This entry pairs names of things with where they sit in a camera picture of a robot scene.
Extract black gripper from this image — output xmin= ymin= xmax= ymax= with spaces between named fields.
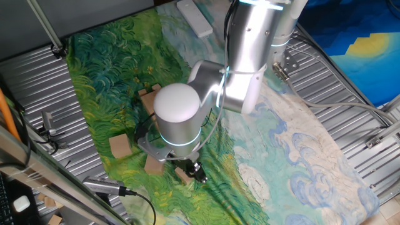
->
xmin=170 ymin=152 xmax=209 ymax=184

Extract large wooden cube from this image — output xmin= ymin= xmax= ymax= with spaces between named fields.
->
xmin=108 ymin=133 xmax=133 ymax=159
xmin=140 ymin=91 xmax=158 ymax=117
xmin=174 ymin=167 xmax=195 ymax=186
xmin=144 ymin=155 xmax=166 ymax=176

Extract painted landscape cloth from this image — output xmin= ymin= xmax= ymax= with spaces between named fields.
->
xmin=64 ymin=0 xmax=381 ymax=225

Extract white power strip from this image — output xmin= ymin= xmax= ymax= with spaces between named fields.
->
xmin=176 ymin=0 xmax=214 ymax=39

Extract white earbud case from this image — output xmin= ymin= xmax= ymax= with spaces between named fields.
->
xmin=12 ymin=195 xmax=31 ymax=213

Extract blue and yellow cloth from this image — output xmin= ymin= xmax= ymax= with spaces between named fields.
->
xmin=296 ymin=0 xmax=400 ymax=108

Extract black keyboard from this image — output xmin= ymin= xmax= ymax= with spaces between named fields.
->
xmin=0 ymin=174 xmax=15 ymax=225

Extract orange pipe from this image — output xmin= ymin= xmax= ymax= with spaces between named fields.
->
xmin=0 ymin=87 xmax=21 ymax=141

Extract slanted metal pole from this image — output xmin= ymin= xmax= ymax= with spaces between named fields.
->
xmin=26 ymin=0 xmax=68 ymax=60

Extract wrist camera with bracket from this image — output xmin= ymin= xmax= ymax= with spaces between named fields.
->
xmin=136 ymin=132 xmax=174 ymax=164

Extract black camera cable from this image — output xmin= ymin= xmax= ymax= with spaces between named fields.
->
xmin=134 ymin=191 xmax=157 ymax=225

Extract ribbed silver camera on stand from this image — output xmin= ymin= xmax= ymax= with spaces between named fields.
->
xmin=81 ymin=176 xmax=138 ymax=207

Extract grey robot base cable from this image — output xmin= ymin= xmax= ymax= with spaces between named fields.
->
xmin=272 ymin=61 xmax=398 ymax=126

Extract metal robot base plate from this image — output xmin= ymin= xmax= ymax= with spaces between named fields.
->
xmin=279 ymin=49 xmax=300 ymax=78

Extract aluminium frame beam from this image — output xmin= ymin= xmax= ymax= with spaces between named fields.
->
xmin=0 ymin=124 xmax=132 ymax=225

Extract metal corner bracket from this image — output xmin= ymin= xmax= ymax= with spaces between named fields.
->
xmin=364 ymin=136 xmax=384 ymax=150

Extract black hanging cable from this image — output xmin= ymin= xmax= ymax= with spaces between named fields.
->
xmin=12 ymin=102 xmax=32 ymax=166

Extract aluminium frame rail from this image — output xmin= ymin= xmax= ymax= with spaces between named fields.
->
xmin=374 ymin=120 xmax=400 ymax=140
xmin=379 ymin=93 xmax=400 ymax=115

